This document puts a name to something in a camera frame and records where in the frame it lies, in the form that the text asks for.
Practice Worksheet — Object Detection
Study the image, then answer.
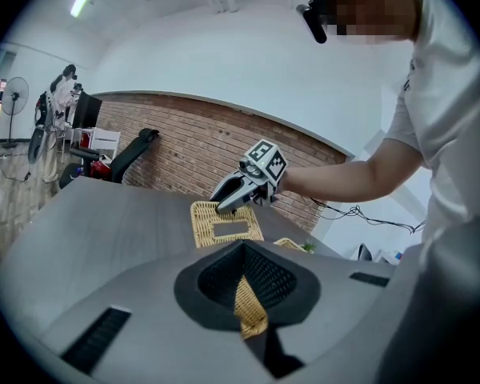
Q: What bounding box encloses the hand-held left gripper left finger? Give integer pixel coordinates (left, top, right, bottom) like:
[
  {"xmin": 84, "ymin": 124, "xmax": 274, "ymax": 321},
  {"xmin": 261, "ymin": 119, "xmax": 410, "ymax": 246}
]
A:
[{"xmin": 38, "ymin": 240, "xmax": 283, "ymax": 384}]

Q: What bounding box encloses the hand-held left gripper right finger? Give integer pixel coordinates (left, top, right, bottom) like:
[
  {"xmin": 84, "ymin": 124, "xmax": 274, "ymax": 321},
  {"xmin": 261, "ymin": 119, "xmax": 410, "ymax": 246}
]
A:
[{"xmin": 243, "ymin": 240, "xmax": 398, "ymax": 384}]

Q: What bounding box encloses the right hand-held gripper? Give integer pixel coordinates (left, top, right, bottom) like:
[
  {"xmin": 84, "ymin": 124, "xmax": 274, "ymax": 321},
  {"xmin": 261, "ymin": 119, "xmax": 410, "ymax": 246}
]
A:
[{"xmin": 210, "ymin": 138, "xmax": 289, "ymax": 216}]

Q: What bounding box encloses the woven wicker basket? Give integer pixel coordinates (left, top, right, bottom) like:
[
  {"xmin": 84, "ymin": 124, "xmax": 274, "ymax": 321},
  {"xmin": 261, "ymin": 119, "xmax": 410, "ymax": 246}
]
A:
[{"xmin": 190, "ymin": 200, "xmax": 310, "ymax": 342}]

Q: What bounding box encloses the person's right forearm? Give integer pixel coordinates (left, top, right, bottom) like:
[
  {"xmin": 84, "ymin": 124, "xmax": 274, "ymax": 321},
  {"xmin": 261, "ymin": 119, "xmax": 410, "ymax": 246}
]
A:
[{"xmin": 278, "ymin": 140, "xmax": 425, "ymax": 204}]

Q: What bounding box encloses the black office chair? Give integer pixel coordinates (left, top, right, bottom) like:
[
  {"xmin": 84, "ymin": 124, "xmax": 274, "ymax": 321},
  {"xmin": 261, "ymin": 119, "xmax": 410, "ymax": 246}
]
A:
[{"xmin": 58, "ymin": 127, "xmax": 161, "ymax": 190}]

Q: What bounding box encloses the red bag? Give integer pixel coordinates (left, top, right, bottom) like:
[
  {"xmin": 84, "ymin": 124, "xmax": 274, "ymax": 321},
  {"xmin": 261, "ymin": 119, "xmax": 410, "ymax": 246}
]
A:
[{"xmin": 88, "ymin": 154, "xmax": 114, "ymax": 182}]

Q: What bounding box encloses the white slatted chair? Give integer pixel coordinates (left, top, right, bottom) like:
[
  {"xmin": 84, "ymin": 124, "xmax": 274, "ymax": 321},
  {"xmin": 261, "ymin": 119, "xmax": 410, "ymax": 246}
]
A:
[{"xmin": 81, "ymin": 128, "xmax": 122, "ymax": 162}]

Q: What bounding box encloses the black monitor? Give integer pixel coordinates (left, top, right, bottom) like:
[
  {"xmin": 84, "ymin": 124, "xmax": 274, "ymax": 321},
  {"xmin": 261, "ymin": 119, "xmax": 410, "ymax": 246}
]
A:
[{"xmin": 70, "ymin": 90, "xmax": 104, "ymax": 130}]

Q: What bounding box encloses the person's head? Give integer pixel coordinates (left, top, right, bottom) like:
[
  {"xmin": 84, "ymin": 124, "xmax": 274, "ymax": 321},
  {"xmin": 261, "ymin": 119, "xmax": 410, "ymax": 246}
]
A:
[{"xmin": 326, "ymin": 0, "xmax": 421, "ymax": 46}]

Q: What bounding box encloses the person's white t-shirt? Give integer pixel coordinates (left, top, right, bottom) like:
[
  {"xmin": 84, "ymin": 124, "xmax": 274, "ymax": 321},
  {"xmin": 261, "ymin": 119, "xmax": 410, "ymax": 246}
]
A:
[{"xmin": 383, "ymin": 0, "xmax": 480, "ymax": 247}]

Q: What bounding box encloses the black standing fan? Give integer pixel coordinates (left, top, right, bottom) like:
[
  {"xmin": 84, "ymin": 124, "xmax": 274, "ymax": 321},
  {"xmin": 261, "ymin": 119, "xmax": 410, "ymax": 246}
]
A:
[{"xmin": 0, "ymin": 76, "xmax": 30, "ymax": 150}]

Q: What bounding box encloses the ceiling strip light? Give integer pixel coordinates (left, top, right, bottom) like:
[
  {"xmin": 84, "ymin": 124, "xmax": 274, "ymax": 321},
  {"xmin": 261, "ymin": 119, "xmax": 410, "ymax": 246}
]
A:
[{"xmin": 69, "ymin": 0, "xmax": 95, "ymax": 18}]

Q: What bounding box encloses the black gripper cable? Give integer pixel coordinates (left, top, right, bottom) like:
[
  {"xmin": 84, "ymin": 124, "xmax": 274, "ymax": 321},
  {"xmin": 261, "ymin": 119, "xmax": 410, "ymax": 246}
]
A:
[{"xmin": 308, "ymin": 196, "xmax": 427, "ymax": 235}]

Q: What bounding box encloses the black head-worn camera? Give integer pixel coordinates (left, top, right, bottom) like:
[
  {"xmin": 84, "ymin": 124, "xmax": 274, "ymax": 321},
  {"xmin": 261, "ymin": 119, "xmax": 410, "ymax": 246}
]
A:
[{"xmin": 295, "ymin": 0, "xmax": 332, "ymax": 46}]

